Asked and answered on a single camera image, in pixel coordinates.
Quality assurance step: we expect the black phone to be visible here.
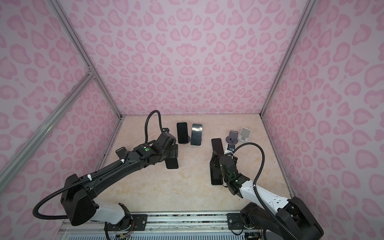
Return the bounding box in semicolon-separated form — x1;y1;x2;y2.
177;122;190;144
211;138;224;156
166;158;179;170
210;162;223;186

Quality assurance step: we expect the white folding phone stand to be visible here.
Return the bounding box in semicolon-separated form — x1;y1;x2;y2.
238;128;252;143

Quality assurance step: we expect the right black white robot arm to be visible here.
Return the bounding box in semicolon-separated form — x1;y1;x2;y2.
210;153;324;240

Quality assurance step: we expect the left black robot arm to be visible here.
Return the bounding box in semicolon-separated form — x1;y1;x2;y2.
61;132;178;230

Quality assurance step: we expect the grey round phone stand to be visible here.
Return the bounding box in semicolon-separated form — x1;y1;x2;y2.
226;131;239;145

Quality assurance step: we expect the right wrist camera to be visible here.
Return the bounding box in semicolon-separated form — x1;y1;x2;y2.
226;144;236;154

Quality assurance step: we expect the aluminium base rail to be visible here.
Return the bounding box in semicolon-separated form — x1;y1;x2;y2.
56;211;281;240

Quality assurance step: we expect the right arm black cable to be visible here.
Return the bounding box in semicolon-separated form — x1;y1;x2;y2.
232;142;298;240

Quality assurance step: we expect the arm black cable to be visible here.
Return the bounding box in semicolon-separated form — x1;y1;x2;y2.
32;109;164;220
232;142;298;240

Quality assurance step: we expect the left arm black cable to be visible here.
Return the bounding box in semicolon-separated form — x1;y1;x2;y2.
32;109;164;220

